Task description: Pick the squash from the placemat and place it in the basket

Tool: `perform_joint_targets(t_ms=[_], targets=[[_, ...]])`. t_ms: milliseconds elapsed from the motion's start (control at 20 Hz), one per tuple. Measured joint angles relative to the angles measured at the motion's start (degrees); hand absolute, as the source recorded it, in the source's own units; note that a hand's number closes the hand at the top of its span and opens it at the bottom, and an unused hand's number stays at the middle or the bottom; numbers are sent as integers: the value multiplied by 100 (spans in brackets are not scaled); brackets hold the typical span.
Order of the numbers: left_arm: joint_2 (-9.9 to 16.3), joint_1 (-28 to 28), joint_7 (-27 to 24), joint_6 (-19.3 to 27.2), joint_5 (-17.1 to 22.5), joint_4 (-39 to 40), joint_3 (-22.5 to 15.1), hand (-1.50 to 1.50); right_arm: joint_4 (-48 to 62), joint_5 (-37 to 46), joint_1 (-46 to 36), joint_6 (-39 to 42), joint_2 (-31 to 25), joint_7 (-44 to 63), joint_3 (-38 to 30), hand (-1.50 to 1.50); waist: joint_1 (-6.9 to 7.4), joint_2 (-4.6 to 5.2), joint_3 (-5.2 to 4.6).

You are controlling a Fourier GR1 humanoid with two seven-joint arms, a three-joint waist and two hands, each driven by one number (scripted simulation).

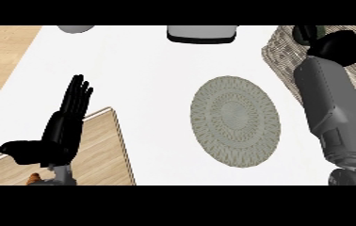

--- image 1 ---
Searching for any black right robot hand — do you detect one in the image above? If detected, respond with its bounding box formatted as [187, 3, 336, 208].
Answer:
[305, 29, 356, 67]

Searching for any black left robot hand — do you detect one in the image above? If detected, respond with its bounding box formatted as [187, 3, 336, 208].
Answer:
[0, 73, 95, 169]

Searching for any dark green squash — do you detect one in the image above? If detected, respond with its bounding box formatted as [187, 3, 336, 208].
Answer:
[292, 24, 327, 46]

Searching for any pale wicker basket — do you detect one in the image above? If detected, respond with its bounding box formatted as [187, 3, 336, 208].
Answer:
[261, 24, 356, 106]

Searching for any round grey woven placemat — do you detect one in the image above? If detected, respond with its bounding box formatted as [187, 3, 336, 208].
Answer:
[190, 75, 283, 169]

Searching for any pale wooden board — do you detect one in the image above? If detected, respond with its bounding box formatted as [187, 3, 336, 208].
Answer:
[0, 106, 138, 186]

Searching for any small orange object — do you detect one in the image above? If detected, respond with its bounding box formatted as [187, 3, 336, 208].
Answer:
[26, 172, 45, 186]

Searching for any grey rounded object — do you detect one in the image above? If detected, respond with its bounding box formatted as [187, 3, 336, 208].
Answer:
[57, 24, 98, 35]

